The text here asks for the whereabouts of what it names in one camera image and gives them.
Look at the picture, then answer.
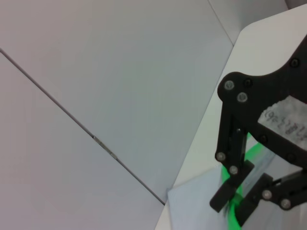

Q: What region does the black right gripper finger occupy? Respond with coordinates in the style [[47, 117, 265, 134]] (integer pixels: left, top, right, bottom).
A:
[[209, 102, 255, 213], [236, 171, 307, 227]]

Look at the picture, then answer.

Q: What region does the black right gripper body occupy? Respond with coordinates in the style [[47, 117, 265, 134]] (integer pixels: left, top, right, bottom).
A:
[[217, 35, 307, 168]]

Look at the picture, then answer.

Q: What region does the translucent green-edged document bag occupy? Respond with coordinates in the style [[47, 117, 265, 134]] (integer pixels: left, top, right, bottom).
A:
[[167, 133, 307, 230]]

